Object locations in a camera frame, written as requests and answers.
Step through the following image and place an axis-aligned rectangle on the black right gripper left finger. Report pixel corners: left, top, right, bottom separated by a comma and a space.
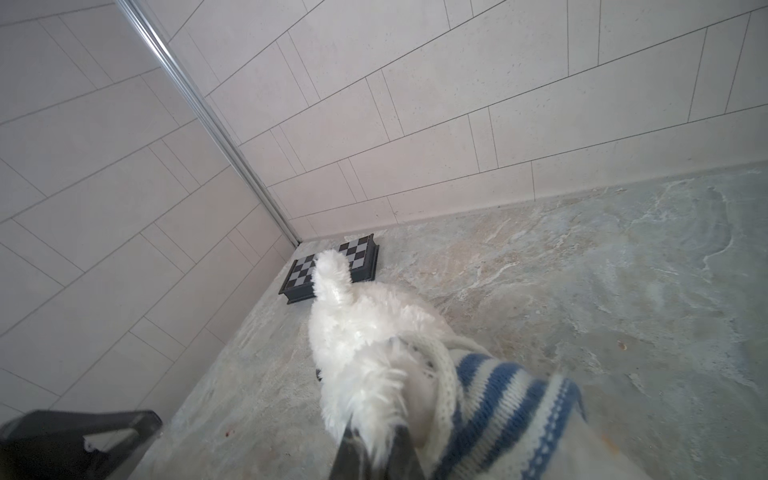
328, 423, 373, 480

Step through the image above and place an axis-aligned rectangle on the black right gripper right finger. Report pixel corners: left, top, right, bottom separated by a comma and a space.
384, 426, 426, 480

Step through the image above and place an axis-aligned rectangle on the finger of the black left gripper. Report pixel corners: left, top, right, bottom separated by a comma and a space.
1, 410, 163, 479

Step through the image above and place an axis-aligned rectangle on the white plush teddy bear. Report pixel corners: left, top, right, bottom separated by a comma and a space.
308, 249, 489, 475

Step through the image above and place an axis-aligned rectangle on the blue white striped knit sweater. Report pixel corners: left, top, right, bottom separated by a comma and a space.
402, 332, 648, 479

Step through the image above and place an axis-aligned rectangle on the folded black chess board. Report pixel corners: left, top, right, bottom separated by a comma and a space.
279, 233, 379, 304

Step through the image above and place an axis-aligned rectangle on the aluminium corner frame post left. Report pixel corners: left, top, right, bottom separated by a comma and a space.
115, 0, 301, 247

